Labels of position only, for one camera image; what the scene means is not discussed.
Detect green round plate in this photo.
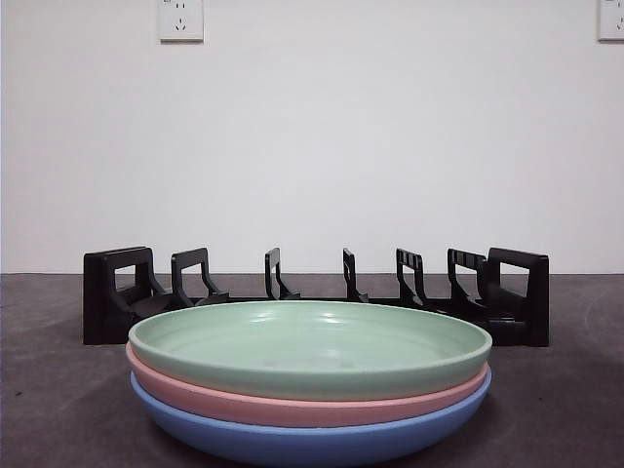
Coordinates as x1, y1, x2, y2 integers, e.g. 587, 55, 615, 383
127, 300, 493, 402

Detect pink round plate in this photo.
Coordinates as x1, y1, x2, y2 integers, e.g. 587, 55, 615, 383
125, 340, 491, 429

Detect blue round plate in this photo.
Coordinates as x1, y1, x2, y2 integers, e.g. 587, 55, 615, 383
129, 370, 493, 467

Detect black plastic dish rack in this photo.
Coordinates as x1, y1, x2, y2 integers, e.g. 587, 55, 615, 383
82, 245, 551, 348

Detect white wall socket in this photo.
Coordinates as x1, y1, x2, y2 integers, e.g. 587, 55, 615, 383
158, 0, 205, 42
598, 0, 624, 42

